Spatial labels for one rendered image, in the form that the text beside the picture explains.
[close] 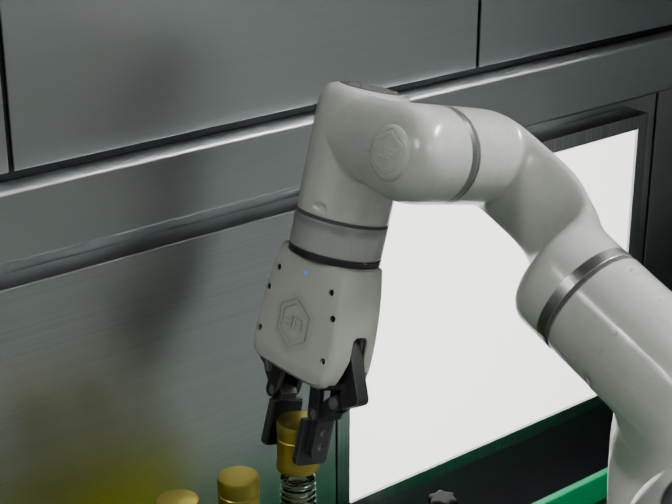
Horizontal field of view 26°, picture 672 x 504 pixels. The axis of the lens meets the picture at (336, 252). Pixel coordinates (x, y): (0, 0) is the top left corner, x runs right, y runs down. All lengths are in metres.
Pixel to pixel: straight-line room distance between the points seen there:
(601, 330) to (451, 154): 0.18
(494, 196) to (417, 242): 0.29
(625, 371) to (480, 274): 0.53
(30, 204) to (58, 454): 0.22
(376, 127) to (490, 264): 0.44
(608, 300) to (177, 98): 0.43
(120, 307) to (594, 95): 0.58
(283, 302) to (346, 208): 0.10
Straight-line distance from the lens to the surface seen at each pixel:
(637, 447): 0.99
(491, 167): 1.09
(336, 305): 1.12
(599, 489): 1.60
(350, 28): 1.31
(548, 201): 1.10
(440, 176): 1.05
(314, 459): 1.19
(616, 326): 0.97
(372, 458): 1.46
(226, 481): 1.18
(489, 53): 1.44
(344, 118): 1.10
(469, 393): 1.52
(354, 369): 1.14
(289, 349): 1.16
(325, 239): 1.12
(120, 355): 1.22
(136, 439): 1.26
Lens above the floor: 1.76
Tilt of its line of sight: 22 degrees down
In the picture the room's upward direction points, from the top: straight up
